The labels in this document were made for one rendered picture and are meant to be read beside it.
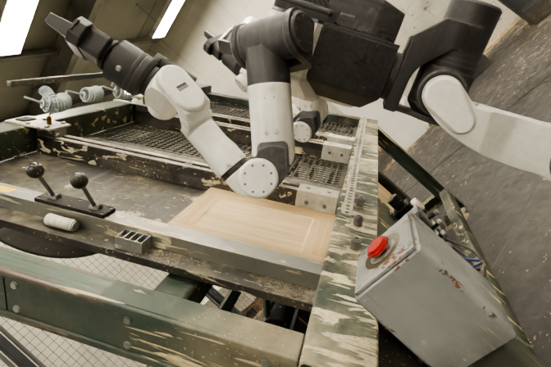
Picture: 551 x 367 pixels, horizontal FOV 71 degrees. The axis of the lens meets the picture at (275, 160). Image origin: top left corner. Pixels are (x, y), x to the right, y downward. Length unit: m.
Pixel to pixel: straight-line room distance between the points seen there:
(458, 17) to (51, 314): 1.01
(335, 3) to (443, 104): 0.33
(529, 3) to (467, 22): 4.34
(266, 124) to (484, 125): 0.50
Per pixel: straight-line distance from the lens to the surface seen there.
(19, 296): 0.88
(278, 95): 0.76
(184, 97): 0.77
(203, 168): 1.26
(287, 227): 1.06
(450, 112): 0.95
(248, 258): 0.87
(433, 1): 6.28
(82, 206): 1.07
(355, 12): 0.92
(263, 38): 0.77
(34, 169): 1.04
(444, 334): 0.60
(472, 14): 0.98
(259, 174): 0.73
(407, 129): 5.08
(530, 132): 1.04
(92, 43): 0.83
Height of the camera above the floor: 1.13
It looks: level
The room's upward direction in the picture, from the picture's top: 48 degrees counter-clockwise
